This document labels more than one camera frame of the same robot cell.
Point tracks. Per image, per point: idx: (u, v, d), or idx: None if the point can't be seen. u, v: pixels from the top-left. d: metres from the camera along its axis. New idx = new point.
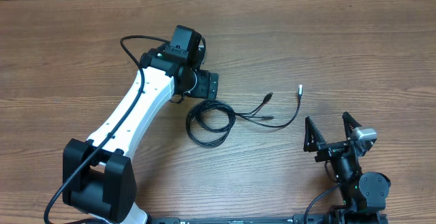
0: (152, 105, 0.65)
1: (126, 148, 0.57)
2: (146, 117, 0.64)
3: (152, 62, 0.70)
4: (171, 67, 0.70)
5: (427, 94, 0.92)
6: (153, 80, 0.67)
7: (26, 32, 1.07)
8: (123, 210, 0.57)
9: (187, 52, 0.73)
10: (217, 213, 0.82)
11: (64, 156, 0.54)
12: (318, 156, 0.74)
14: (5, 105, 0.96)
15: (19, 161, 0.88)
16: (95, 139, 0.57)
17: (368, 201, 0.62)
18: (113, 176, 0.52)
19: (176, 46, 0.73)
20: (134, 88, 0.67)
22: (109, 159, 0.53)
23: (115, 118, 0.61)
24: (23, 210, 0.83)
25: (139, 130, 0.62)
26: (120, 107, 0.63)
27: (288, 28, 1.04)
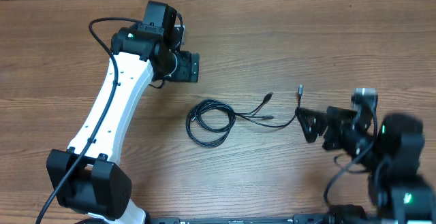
0: (131, 98, 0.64)
1: (110, 152, 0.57)
2: (127, 109, 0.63)
3: (125, 44, 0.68)
4: (146, 45, 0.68)
5: (428, 94, 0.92)
6: (127, 69, 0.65)
7: (26, 32, 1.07)
8: (121, 205, 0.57)
9: (161, 28, 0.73)
10: (217, 213, 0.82)
11: (48, 169, 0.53)
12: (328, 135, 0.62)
14: (5, 105, 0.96)
15: (19, 161, 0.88)
16: (75, 147, 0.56)
17: (402, 136, 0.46)
18: (101, 182, 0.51)
19: (149, 24, 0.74)
20: (108, 79, 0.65)
22: (95, 166, 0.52)
23: (94, 118, 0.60)
24: (22, 210, 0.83)
25: (121, 125, 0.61)
26: (97, 104, 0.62)
27: (288, 28, 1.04)
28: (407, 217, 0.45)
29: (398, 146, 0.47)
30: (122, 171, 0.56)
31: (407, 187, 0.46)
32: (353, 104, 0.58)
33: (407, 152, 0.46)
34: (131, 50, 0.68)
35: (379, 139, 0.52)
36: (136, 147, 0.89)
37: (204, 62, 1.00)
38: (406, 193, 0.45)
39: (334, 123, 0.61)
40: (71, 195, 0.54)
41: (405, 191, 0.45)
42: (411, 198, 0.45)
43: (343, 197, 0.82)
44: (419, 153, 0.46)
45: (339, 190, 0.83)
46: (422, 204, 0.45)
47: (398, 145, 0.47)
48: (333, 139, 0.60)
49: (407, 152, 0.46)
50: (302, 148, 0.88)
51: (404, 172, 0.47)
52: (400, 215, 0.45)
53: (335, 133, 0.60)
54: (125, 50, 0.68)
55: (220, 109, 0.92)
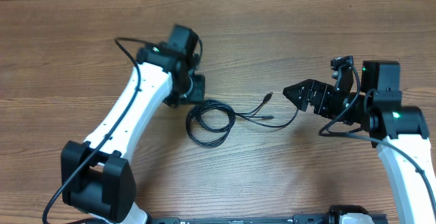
0: (149, 105, 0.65)
1: (124, 149, 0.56)
2: (144, 115, 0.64)
3: (150, 57, 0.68)
4: (167, 61, 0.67)
5: (428, 94, 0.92)
6: (149, 77, 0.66)
7: (26, 32, 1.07)
8: (125, 209, 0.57)
9: (184, 49, 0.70)
10: (217, 213, 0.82)
11: (61, 160, 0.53)
12: (317, 99, 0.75)
14: (5, 105, 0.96)
15: (19, 161, 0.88)
16: (91, 141, 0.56)
17: (381, 66, 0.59)
18: (112, 178, 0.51)
19: (172, 43, 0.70)
20: (131, 85, 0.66)
22: (107, 161, 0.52)
23: (112, 117, 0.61)
24: (22, 210, 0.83)
25: (136, 129, 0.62)
26: (117, 105, 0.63)
27: (288, 28, 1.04)
28: (397, 129, 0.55)
29: (379, 75, 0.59)
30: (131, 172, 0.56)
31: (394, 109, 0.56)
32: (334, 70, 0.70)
33: (387, 82, 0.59)
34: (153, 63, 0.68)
35: (364, 82, 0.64)
36: (136, 147, 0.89)
37: (205, 62, 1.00)
38: (393, 112, 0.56)
39: (321, 88, 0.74)
40: (78, 190, 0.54)
41: (391, 110, 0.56)
42: (399, 115, 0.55)
43: (343, 197, 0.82)
44: (398, 82, 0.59)
45: (339, 190, 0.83)
46: (408, 120, 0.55)
47: (378, 72, 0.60)
48: (322, 103, 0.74)
49: (387, 82, 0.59)
50: (302, 148, 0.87)
51: (389, 101, 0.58)
52: (392, 129, 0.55)
53: (323, 97, 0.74)
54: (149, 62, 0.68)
55: (219, 109, 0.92)
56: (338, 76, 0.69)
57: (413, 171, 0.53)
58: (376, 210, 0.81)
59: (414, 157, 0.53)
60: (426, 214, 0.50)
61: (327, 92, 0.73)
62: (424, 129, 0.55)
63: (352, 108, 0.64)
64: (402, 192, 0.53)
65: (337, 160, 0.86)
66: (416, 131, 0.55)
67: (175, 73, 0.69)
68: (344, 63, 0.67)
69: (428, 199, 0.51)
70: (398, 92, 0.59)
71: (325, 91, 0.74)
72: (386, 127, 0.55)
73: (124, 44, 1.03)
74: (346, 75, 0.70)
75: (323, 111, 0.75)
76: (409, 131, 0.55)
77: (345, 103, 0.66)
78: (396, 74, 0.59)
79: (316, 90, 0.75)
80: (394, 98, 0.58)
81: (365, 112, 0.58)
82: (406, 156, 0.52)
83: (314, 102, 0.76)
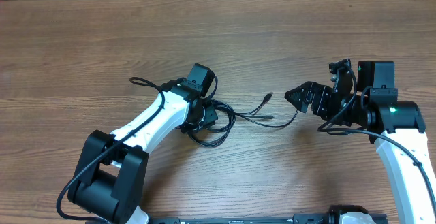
0: (169, 121, 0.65)
1: (144, 143, 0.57)
2: (162, 131, 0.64)
3: (171, 91, 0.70)
4: (184, 99, 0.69)
5: (428, 94, 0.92)
6: (172, 101, 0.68)
7: (26, 32, 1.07)
8: (127, 213, 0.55)
9: (201, 87, 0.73)
10: (217, 213, 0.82)
11: (86, 145, 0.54)
12: (315, 101, 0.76)
14: (5, 105, 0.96)
15: (19, 161, 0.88)
16: (116, 134, 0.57)
17: (377, 65, 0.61)
18: (130, 167, 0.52)
19: (191, 81, 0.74)
20: (154, 103, 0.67)
22: (129, 153, 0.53)
23: (137, 121, 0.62)
24: (22, 210, 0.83)
25: (155, 138, 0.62)
26: (142, 115, 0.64)
27: (288, 28, 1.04)
28: (394, 124, 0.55)
29: (373, 73, 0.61)
30: (144, 172, 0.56)
31: (393, 105, 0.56)
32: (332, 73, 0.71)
33: (383, 80, 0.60)
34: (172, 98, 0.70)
35: (360, 82, 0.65)
36: None
37: (205, 62, 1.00)
38: (390, 107, 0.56)
39: (320, 89, 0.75)
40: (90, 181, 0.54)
41: (388, 105, 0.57)
42: (396, 109, 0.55)
43: (343, 197, 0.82)
44: (393, 79, 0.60)
45: (339, 190, 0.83)
46: (405, 115, 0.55)
47: (373, 71, 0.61)
48: (321, 104, 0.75)
49: (383, 80, 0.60)
50: (302, 148, 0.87)
51: (385, 98, 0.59)
52: (389, 124, 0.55)
53: (321, 99, 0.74)
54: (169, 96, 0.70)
55: (220, 110, 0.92)
56: (337, 79, 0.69)
57: (410, 164, 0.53)
58: (376, 210, 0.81)
59: (411, 150, 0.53)
60: (424, 207, 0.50)
61: (325, 93, 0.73)
62: (420, 123, 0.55)
63: (348, 108, 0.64)
64: (400, 185, 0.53)
65: (337, 160, 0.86)
66: (413, 124, 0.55)
67: (189, 110, 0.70)
68: (342, 66, 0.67)
69: (426, 192, 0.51)
70: (393, 88, 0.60)
71: (323, 93, 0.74)
72: (384, 122, 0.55)
73: (124, 44, 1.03)
74: (345, 78, 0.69)
75: (321, 112, 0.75)
76: (406, 124, 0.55)
77: (343, 103, 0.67)
78: (390, 72, 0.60)
79: (315, 92, 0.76)
80: (390, 96, 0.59)
81: (362, 109, 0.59)
82: (403, 150, 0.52)
83: (313, 103, 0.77)
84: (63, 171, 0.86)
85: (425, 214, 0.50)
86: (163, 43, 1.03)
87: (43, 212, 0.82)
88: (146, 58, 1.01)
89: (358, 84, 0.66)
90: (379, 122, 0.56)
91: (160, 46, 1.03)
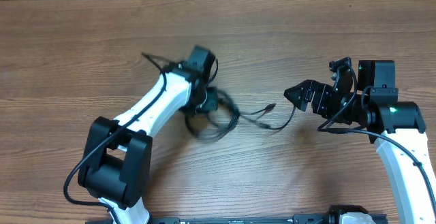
0: (172, 105, 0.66)
1: (147, 124, 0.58)
2: (165, 112, 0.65)
3: (172, 73, 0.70)
4: (187, 78, 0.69)
5: (428, 94, 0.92)
6: (174, 83, 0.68)
7: (25, 32, 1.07)
8: (136, 195, 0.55)
9: (202, 68, 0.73)
10: (217, 213, 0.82)
11: (90, 131, 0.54)
12: (315, 99, 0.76)
14: (4, 105, 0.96)
15: (18, 161, 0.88)
16: (120, 119, 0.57)
17: (377, 65, 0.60)
18: (135, 152, 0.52)
19: (192, 62, 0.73)
20: (156, 86, 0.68)
22: (132, 138, 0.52)
23: (139, 105, 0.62)
24: (22, 210, 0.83)
25: (159, 120, 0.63)
26: (143, 100, 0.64)
27: (288, 28, 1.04)
28: (394, 124, 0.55)
29: (374, 73, 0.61)
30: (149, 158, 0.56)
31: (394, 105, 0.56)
32: (332, 72, 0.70)
33: (382, 80, 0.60)
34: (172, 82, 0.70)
35: (360, 82, 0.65)
36: None
37: None
38: (389, 107, 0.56)
39: (320, 88, 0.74)
40: (98, 165, 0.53)
41: (387, 105, 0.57)
42: (395, 109, 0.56)
43: (343, 197, 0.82)
44: (392, 79, 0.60)
45: (340, 190, 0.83)
46: (404, 115, 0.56)
47: (373, 69, 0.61)
48: (321, 103, 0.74)
49: (382, 80, 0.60)
50: (302, 148, 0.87)
51: (385, 98, 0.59)
52: (389, 124, 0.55)
53: (321, 97, 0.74)
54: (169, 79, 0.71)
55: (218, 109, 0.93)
56: (337, 77, 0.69)
57: (410, 163, 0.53)
58: (376, 210, 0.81)
59: (411, 150, 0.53)
60: (424, 206, 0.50)
61: (325, 92, 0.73)
62: (420, 124, 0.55)
63: (349, 106, 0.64)
64: (399, 185, 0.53)
65: (337, 160, 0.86)
66: (413, 124, 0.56)
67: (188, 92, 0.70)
68: (343, 65, 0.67)
69: (426, 192, 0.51)
70: (393, 88, 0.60)
71: (323, 92, 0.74)
72: (383, 122, 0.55)
73: (124, 44, 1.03)
74: (345, 78, 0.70)
75: (321, 110, 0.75)
76: (406, 124, 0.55)
77: (343, 101, 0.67)
78: (390, 72, 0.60)
79: (315, 91, 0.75)
80: (390, 95, 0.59)
81: (362, 109, 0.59)
82: (403, 150, 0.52)
83: (313, 102, 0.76)
84: (63, 172, 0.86)
85: (425, 214, 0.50)
86: (163, 43, 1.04)
87: (44, 212, 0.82)
88: (146, 58, 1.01)
89: (358, 84, 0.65)
90: (379, 122, 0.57)
91: (161, 46, 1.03)
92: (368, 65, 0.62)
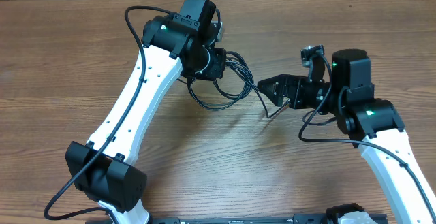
0: (155, 97, 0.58)
1: (127, 142, 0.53)
2: (150, 109, 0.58)
3: (158, 37, 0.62)
4: (180, 35, 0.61)
5: (428, 94, 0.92)
6: (156, 65, 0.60)
7: (25, 32, 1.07)
8: (135, 199, 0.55)
9: (197, 24, 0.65)
10: (217, 213, 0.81)
11: (68, 156, 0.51)
12: (291, 94, 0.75)
14: (5, 105, 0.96)
15: (19, 162, 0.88)
16: (95, 141, 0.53)
17: (353, 63, 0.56)
18: (115, 180, 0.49)
19: (185, 16, 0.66)
20: (135, 73, 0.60)
22: (111, 166, 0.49)
23: (116, 113, 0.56)
24: (22, 210, 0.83)
25: (142, 125, 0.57)
26: (120, 101, 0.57)
27: (289, 28, 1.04)
28: (374, 126, 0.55)
29: (350, 73, 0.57)
30: (139, 172, 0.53)
31: (371, 109, 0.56)
32: (304, 61, 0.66)
33: (359, 79, 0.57)
34: (161, 43, 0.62)
35: (335, 77, 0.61)
36: None
37: None
38: (366, 110, 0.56)
39: (294, 82, 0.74)
40: (86, 182, 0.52)
41: (364, 108, 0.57)
42: (372, 112, 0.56)
43: (343, 197, 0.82)
44: (368, 76, 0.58)
45: (339, 190, 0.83)
46: (381, 116, 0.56)
47: (350, 68, 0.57)
48: (297, 97, 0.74)
49: (359, 79, 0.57)
50: (302, 148, 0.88)
51: (362, 97, 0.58)
52: (368, 129, 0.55)
53: (297, 91, 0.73)
54: (156, 43, 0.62)
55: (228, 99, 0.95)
56: (310, 67, 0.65)
57: (397, 166, 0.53)
58: (376, 210, 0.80)
59: (395, 152, 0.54)
60: (419, 208, 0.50)
61: (300, 86, 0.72)
62: (398, 122, 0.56)
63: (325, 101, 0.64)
64: (392, 190, 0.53)
65: (337, 161, 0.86)
66: (392, 124, 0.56)
67: (185, 52, 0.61)
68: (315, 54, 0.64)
69: (418, 193, 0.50)
70: (369, 86, 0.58)
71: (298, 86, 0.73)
72: (364, 128, 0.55)
73: (124, 44, 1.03)
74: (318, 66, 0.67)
75: (298, 104, 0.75)
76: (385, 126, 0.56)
77: (319, 95, 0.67)
78: (365, 70, 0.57)
79: (290, 86, 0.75)
80: (367, 93, 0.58)
81: (340, 113, 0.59)
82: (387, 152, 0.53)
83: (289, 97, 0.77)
84: (63, 171, 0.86)
85: (422, 216, 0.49)
86: None
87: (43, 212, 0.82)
88: None
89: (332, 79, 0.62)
90: (358, 128, 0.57)
91: None
92: (344, 62, 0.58)
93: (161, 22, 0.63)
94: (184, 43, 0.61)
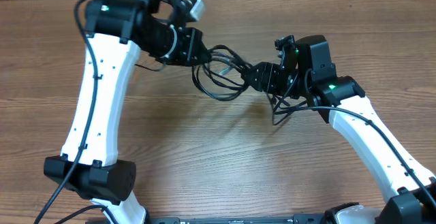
0: (116, 90, 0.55)
1: (101, 146, 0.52)
2: (114, 103, 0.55)
3: (101, 20, 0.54)
4: (125, 13, 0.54)
5: (427, 94, 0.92)
6: (108, 56, 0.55)
7: (25, 32, 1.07)
8: (127, 191, 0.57)
9: None
10: (217, 213, 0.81)
11: (45, 173, 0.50)
12: (263, 79, 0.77)
14: (5, 105, 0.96)
15: (19, 161, 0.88)
16: (69, 153, 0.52)
17: (312, 45, 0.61)
18: (99, 186, 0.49)
19: None
20: (87, 69, 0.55)
22: (92, 175, 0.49)
23: (80, 118, 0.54)
24: (22, 210, 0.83)
25: (112, 124, 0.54)
26: (80, 104, 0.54)
27: (289, 28, 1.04)
28: (338, 98, 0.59)
29: (311, 55, 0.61)
30: (122, 169, 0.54)
31: (336, 86, 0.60)
32: (278, 50, 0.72)
33: (319, 60, 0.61)
34: (107, 26, 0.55)
35: (300, 63, 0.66)
36: (135, 147, 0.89)
37: None
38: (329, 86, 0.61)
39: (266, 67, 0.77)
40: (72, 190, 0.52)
41: (327, 85, 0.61)
42: (334, 86, 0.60)
43: (343, 197, 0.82)
44: (329, 57, 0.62)
45: (339, 190, 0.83)
46: (343, 89, 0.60)
47: (310, 52, 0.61)
48: (270, 82, 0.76)
49: (319, 60, 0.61)
50: (302, 148, 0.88)
51: (325, 77, 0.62)
52: (334, 100, 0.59)
53: (270, 76, 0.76)
54: (101, 28, 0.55)
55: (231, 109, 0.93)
56: (283, 55, 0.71)
57: (363, 124, 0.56)
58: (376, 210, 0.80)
59: (360, 113, 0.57)
60: (388, 156, 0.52)
61: (273, 71, 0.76)
62: (360, 90, 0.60)
63: (295, 84, 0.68)
64: (364, 150, 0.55)
65: (336, 161, 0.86)
66: (353, 92, 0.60)
67: (137, 28, 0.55)
68: (285, 43, 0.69)
69: (385, 144, 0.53)
70: (330, 65, 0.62)
71: (271, 71, 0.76)
72: (328, 100, 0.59)
73: None
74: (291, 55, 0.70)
75: (272, 89, 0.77)
76: (348, 95, 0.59)
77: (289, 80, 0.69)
78: (325, 52, 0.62)
79: (261, 71, 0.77)
80: (330, 73, 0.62)
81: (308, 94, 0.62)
82: (351, 114, 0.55)
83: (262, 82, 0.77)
84: None
85: (391, 162, 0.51)
86: None
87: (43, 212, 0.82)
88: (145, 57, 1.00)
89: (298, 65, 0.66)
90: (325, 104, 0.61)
91: None
92: (306, 46, 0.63)
93: (102, 1, 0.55)
94: (133, 20, 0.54)
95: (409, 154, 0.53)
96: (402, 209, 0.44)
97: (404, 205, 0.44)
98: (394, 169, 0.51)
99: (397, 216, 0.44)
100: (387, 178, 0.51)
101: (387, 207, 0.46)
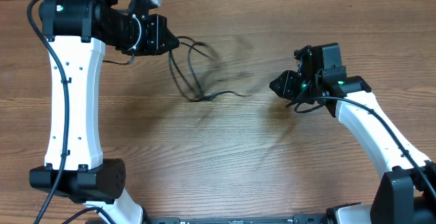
0: (89, 90, 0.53)
1: (84, 149, 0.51)
2: (87, 101, 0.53)
3: (58, 23, 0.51)
4: (82, 11, 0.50)
5: (427, 94, 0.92)
6: (73, 58, 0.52)
7: (24, 32, 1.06)
8: (118, 188, 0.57)
9: None
10: (216, 213, 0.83)
11: (32, 185, 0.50)
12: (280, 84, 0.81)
14: (4, 105, 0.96)
15: (20, 162, 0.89)
16: (52, 162, 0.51)
17: (324, 48, 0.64)
18: (88, 190, 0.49)
19: None
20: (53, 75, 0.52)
22: (80, 180, 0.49)
23: (56, 124, 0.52)
24: (22, 210, 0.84)
25: (90, 124, 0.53)
26: (54, 109, 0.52)
27: (289, 28, 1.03)
28: (346, 92, 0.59)
29: (322, 56, 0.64)
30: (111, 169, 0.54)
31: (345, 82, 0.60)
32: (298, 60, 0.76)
33: (331, 61, 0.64)
34: (65, 27, 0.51)
35: (313, 66, 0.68)
36: (136, 147, 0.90)
37: (206, 62, 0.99)
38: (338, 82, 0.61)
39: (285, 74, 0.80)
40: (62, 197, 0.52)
41: (336, 82, 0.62)
42: (343, 82, 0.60)
43: (343, 197, 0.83)
44: (340, 58, 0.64)
45: (339, 190, 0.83)
46: (351, 86, 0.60)
47: (321, 53, 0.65)
48: (287, 86, 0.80)
49: (330, 60, 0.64)
50: (302, 148, 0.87)
51: (336, 75, 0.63)
52: (341, 92, 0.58)
53: (287, 82, 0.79)
54: (60, 30, 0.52)
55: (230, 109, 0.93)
56: (300, 64, 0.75)
57: (366, 114, 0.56)
58: None
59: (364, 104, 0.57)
60: (387, 139, 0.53)
61: (289, 77, 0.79)
62: (367, 88, 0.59)
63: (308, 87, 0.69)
64: (365, 137, 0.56)
65: (337, 161, 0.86)
66: (361, 89, 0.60)
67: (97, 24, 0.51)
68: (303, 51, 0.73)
69: (384, 130, 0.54)
70: (341, 67, 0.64)
71: (288, 77, 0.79)
72: (336, 92, 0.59)
73: None
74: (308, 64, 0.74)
75: (287, 93, 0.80)
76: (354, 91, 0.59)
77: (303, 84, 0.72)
78: (336, 54, 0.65)
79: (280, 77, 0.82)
80: (340, 73, 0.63)
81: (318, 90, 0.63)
82: (355, 103, 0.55)
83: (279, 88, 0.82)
84: None
85: (389, 144, 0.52)
86: None
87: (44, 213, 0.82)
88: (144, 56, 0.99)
89: (313, 67, 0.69)
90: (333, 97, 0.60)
91: None
92: (318, 49, 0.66)
93: (54, 1, 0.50)
94: (90, 17, 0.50)
95: (407, 140, 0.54)
96: (394, 182, 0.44)
97: (396, 180, 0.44)
98: (391, 151, 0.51)
99: (390, 192, 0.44)
100: (385, 159, 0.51)
101: (382, 184, 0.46)
